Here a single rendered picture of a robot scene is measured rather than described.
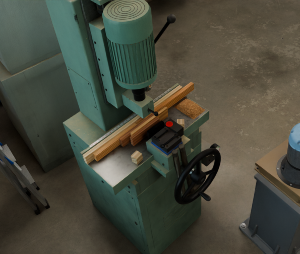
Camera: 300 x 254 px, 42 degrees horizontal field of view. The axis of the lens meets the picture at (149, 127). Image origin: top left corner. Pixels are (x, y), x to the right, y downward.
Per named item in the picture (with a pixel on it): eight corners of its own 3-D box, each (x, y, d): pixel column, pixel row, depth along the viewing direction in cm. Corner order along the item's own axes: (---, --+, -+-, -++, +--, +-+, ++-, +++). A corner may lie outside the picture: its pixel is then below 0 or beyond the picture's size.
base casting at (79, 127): (136, 197, 178) (134, 186, 172) (65, 134, 210) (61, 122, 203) (202, 142, 197) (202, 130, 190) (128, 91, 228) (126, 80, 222)
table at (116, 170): (129, 209, 159) (127, 201, 155) (84, 169, 176) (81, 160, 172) (225, 128, 185) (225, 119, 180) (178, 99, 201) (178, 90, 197)
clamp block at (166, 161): (168, 172, 167) (167, 159, 160) (146, 155, 174) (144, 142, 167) (191, 152, 173) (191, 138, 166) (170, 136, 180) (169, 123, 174)
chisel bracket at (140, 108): (143, 121, 172) (141, 108, 166) (123, 107, 180) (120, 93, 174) (156, 112, 176) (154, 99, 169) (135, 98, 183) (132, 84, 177)
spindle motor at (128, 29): (134, 96, 153) (123, 28, 130) (106, 77, 163) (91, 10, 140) (166, 74, 160) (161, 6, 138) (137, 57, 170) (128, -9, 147)
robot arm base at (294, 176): (293, 149, 200) (295, 136, 193) (329, 167, 189) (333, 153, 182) (273, 172, 192) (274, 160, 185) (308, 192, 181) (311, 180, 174)
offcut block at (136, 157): (137, 165, 167) (136, 159, 164) (131, 161, 169) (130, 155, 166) (142, 159, 169) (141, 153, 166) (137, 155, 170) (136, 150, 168)
